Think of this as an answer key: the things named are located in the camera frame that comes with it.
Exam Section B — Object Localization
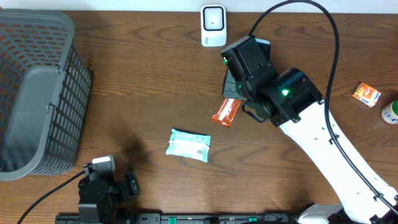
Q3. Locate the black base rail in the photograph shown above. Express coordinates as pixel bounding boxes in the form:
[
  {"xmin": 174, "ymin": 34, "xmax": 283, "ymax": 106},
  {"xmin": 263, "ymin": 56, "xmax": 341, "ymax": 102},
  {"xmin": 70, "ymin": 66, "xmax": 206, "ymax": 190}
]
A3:
[{"xmin": 55, "ymin": 211, "xmax": 297, "ymax": 224}]

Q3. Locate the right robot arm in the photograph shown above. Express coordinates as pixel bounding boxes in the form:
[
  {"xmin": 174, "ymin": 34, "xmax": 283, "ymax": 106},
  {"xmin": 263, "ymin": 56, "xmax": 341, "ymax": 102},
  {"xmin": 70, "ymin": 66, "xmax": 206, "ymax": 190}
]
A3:
[{"xmin": 221, "ymin": 35, "xmax": 397, "ymax": 223}]

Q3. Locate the green lid jar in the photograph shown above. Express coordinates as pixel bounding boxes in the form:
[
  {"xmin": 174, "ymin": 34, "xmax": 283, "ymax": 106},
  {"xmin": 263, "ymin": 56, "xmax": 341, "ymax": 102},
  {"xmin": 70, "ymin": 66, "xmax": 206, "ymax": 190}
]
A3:
[{"xmin": 381, "ymin": 100, "xmax": 398, "ymax": 124}]

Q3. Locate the white barcode scanner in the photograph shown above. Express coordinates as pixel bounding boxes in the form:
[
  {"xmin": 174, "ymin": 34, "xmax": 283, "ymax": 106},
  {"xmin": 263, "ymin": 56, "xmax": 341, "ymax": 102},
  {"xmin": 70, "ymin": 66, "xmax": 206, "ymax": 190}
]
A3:
[{"xmin": 200, "ymin": 4, "xmax": 227, "ymax": 47}]

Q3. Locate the grey plastic mesh basket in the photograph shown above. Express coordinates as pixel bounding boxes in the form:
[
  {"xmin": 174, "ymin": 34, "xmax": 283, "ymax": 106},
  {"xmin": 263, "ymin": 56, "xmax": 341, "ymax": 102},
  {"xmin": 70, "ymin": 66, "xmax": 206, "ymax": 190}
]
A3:
[{"xmin": 1, "ymin": 9, "xmax": 91, "ymax": 181}]

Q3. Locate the teal wet wipes pack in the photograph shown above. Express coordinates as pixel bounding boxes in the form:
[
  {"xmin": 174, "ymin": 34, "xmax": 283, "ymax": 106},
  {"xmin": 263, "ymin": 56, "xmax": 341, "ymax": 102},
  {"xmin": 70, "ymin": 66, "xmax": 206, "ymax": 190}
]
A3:
[{"xmin": 165, "ymin": 129, "xmax": 211, "ymax": 162}]

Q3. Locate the orange Kleenex tissue pack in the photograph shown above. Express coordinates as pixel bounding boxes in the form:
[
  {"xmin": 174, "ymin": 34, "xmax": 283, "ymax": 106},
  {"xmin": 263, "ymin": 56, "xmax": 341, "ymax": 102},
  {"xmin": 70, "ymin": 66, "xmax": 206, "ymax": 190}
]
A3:
[{"xmin": 352, "ymin": 82, "xmax": 381, "ymax": 107}]

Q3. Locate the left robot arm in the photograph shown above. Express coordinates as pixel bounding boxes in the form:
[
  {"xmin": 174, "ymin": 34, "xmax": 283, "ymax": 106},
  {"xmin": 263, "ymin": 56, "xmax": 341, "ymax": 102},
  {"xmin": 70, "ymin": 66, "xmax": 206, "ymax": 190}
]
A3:
[{"xmin": 78, "ymin": 162, "xmax": 140, "ymax": 224}]

